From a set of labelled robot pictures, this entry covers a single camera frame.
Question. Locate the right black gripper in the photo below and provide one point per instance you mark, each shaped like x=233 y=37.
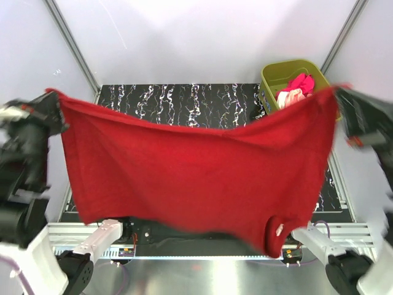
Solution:
x=366 y=119

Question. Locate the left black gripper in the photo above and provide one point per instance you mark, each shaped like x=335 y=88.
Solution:
x=45 y=107

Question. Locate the red t-shirt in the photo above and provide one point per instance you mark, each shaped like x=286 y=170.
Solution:
x=257 y=182

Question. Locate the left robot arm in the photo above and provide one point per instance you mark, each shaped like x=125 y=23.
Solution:
x=25 y=238

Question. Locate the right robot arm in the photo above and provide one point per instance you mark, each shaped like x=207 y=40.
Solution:
x=348 y=271

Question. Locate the magenta t-shirt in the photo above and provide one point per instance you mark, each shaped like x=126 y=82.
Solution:
x=303 y=82

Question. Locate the pink peach t-shirt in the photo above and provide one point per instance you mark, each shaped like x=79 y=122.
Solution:
x=288 y=98

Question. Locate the olive green plastic bin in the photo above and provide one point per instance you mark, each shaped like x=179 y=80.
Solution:
x=277 y=77

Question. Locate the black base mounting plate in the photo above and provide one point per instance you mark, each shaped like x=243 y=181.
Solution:
x=177 y=247

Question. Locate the black marble pattern mat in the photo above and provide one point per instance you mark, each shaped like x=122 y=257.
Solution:
x=220 y=106

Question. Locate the left aluminium corner post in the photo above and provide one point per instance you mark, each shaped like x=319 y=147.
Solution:
x=69 y=39

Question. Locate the aluminium corner post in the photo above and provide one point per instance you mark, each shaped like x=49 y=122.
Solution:
x=69 y=39
x=347 y=27

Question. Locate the right aluminium corner post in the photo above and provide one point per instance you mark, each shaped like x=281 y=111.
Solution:
x=347 y=27

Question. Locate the aluminium frame rail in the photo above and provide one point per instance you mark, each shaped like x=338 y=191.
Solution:
x=72 y=233

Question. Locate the white slotted cable duct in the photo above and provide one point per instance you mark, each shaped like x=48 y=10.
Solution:
x=116 y=253

